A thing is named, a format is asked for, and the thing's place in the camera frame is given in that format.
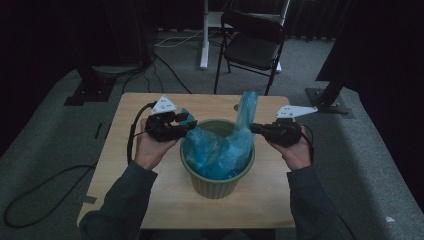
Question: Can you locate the black stand base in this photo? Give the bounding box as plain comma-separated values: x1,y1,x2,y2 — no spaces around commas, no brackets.
305,75,356,120
63,64,118,107

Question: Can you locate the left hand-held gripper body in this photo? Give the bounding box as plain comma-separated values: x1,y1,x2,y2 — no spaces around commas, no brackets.
145,95,183,143

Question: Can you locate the white floor cable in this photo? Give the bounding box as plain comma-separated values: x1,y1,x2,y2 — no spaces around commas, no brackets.
154,29,205,49

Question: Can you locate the black floor cable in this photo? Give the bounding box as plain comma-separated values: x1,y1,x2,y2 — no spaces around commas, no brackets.
121,59,165,95
152,50,193,95

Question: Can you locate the person's right hand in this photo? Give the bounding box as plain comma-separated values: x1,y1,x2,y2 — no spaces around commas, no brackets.
268,126,314,172

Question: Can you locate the person's left hand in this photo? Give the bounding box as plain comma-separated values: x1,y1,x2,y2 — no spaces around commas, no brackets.
134,119,178,171

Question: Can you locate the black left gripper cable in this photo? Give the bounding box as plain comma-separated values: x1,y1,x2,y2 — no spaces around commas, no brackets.
2,101,158,229

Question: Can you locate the blue plastic bag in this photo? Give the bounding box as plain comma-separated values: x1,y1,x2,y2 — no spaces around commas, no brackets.
181,90,260,181

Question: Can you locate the black curtain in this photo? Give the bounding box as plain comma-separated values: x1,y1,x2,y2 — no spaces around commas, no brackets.
314,0,424,212
0,0,158,158

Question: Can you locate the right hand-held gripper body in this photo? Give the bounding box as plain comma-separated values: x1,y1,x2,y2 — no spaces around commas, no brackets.
266,105,319,148

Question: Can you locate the green ribbed trash bin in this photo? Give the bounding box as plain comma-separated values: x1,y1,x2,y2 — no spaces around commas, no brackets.
179,118,256,200

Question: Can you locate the black folding chair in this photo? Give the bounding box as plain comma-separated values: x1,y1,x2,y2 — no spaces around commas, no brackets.
213,10,288,97

